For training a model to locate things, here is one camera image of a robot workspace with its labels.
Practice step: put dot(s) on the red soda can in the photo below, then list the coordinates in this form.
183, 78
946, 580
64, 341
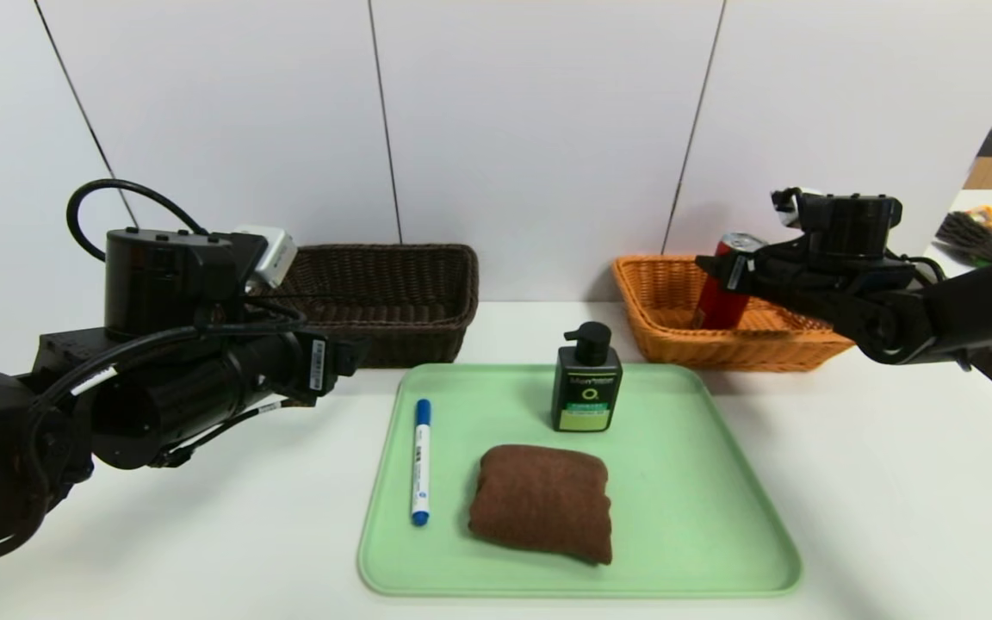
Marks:
720, 312

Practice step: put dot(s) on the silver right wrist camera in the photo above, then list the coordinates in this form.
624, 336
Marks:
793, 205

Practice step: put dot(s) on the black woven mat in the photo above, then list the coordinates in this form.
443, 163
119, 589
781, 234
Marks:
970, 234

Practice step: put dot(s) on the blue and white marker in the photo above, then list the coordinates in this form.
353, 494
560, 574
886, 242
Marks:
421, 465

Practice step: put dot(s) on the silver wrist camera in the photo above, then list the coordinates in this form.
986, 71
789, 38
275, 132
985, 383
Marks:
270, 257
793, 205

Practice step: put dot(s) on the light green plastic tray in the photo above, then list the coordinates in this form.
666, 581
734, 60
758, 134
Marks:
703, 517

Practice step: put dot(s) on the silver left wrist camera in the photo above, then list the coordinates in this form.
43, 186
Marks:
270, 257

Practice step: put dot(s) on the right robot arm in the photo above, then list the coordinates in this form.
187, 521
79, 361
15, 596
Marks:
961, 310

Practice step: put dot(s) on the orange wicker basket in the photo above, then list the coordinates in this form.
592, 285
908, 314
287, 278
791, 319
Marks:
660, 327

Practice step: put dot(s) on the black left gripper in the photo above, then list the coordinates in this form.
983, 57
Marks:
321, 365

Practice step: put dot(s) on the dark green pump bottle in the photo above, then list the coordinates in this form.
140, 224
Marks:
586, 387

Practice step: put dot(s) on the white round side table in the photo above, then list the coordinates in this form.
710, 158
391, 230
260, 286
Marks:
965, 207

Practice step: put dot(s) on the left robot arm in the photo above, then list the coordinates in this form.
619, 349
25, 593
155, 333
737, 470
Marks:
151, 405

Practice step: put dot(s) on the dark brown wicker basket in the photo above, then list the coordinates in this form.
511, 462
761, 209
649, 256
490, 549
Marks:
410, 310

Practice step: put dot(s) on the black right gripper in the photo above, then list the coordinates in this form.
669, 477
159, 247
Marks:
734, 269

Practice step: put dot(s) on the brown towel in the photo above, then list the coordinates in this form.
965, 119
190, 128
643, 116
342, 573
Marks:
539, 499

